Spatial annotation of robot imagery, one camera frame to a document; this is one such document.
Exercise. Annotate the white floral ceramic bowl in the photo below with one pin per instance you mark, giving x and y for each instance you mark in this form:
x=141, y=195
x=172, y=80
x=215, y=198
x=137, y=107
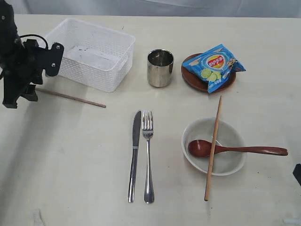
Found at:
x=225, y=163

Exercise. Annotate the dark foil packet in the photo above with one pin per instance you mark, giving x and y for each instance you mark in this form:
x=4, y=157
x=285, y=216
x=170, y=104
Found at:
x=160, y=64

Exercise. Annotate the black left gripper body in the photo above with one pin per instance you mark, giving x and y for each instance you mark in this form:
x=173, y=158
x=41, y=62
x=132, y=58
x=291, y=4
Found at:
x=21, y=72

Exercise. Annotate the wooden chopstick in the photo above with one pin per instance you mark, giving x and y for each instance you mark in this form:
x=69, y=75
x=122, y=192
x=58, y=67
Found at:
x=70, y=97
x=212, y=150

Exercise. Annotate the brown wooden spoon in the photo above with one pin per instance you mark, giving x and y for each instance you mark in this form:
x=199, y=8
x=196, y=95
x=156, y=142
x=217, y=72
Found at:
x=202, y=148

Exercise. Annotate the white perforated plastic basket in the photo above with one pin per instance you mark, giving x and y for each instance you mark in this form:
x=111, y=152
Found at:
x=95, y=56

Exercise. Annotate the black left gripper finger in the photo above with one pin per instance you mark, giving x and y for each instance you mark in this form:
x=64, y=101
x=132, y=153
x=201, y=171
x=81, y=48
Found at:
x=50, y=59
x=15, y=87

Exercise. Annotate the silver metal fork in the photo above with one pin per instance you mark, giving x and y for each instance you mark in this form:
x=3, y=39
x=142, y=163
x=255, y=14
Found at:
x=147, y=131

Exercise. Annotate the silver table knife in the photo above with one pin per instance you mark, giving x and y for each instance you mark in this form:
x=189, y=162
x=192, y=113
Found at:
x=135, y=146

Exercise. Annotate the blue chips bag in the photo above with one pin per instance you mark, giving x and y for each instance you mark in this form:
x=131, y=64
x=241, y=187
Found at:
x=214, y=66

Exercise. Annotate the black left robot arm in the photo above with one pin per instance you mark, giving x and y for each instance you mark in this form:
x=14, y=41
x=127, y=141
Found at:
x=8, y=28

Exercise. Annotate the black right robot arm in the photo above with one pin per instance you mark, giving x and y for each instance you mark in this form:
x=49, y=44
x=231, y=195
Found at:
x=297, y=173

